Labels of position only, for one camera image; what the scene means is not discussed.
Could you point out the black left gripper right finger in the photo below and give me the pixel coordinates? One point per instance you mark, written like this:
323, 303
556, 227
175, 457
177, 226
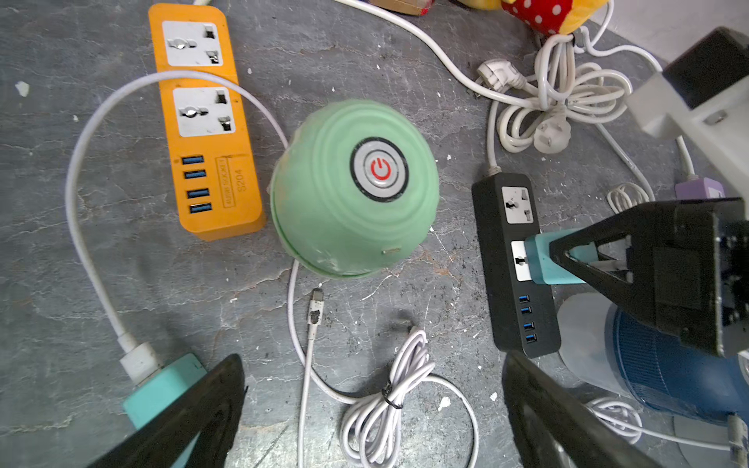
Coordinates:
542, 415

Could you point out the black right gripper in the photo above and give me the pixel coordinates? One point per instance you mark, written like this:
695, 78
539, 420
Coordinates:
687, 260

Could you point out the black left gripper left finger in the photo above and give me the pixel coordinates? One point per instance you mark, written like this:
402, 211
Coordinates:
202, 422

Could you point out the blue meat grinder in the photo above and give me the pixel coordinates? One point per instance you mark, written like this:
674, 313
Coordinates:
605, 347

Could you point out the green meat grinder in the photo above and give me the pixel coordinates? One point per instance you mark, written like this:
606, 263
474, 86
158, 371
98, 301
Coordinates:
356, 191

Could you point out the purple power strip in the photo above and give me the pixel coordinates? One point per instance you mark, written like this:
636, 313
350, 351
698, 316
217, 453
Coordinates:
701, 188

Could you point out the black power strip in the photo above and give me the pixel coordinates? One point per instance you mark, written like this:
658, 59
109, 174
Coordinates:
522, 313

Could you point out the orange power strip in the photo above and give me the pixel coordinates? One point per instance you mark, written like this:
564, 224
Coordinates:
212, 162

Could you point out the yellow duck plush toy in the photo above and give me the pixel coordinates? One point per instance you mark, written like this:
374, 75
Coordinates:
547, 17

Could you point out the brown plaid pouch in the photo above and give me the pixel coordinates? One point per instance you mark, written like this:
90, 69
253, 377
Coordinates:
414, 8

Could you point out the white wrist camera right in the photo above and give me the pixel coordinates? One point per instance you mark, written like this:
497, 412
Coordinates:
703, 95

